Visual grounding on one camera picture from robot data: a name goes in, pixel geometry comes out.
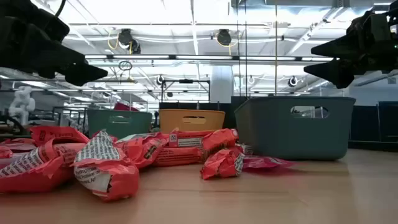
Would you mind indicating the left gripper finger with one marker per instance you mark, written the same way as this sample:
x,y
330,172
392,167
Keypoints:
x,y
87,74
37,53

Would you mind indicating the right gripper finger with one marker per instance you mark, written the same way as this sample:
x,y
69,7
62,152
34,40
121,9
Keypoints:
x,y
342,46
335,73

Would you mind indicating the dark blue plastic bin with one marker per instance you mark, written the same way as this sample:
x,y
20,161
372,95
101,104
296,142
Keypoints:
x,y
280,133

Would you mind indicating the small orange candy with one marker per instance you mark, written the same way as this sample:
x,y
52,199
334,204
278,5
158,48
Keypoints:
x,y
5,152

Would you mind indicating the orange candy bar white label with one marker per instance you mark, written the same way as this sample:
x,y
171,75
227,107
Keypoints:
x,y
186,141

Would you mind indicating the orange candy with barcode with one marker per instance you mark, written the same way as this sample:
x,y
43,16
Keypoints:
x,y
220,165

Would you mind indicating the orange candy with dark print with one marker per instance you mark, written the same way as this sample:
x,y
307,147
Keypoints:
x,y
56,133

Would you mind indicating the orange candy with ingredient text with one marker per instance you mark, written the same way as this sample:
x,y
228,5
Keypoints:
x,y
118,183

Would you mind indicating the flat red candy packet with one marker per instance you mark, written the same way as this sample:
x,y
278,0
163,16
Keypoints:
x,y
4,164
264,162

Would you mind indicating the large orange candy wrapper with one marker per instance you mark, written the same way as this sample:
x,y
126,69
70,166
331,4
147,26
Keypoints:
x,y
37,179

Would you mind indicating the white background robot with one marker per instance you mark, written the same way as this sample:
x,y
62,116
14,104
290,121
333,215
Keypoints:
x,y
21,102

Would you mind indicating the green plastic bin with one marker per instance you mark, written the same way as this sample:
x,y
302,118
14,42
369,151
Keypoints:
x,y
118,124

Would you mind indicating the dark room divider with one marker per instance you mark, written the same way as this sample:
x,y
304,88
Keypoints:
x,y
367,124

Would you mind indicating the orange plastic bin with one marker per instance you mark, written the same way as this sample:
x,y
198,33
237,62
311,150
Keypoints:
x,y
174,121

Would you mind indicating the white building column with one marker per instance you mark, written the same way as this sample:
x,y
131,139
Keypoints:
x,y
222,84

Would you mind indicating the black metal stand frame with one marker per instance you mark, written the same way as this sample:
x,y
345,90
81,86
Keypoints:
x,y
186,81

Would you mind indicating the long ceiling light rail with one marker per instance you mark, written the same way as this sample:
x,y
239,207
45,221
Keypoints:
x,y
202,57

